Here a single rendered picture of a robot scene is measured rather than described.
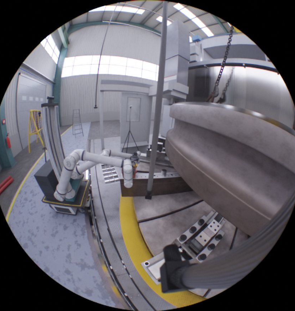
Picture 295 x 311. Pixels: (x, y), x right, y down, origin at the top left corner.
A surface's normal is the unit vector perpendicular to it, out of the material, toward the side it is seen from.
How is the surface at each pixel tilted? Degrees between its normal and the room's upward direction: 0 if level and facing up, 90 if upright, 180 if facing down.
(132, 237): 0
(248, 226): 90
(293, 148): 90
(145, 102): 90
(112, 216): 0
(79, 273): 0
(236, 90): 90
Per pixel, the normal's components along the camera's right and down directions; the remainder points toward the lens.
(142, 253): 0.07, -0.90
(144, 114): 0.47, 0.41
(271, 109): -0.87, 0.15
